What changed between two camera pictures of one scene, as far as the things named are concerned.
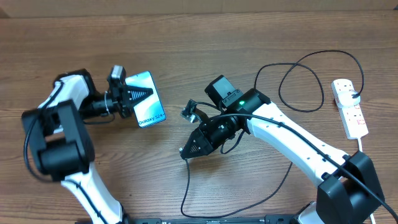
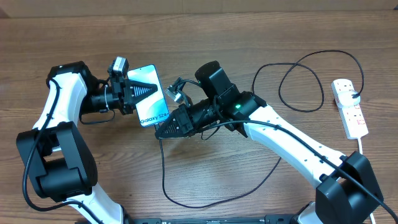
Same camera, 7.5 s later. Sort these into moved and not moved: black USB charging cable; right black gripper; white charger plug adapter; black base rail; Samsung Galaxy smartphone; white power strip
Moved: black USB charging cable; Samsung Galaxy smartphone; right black gripper
Not moved: black base rail; white power strip; white charger plug adapter
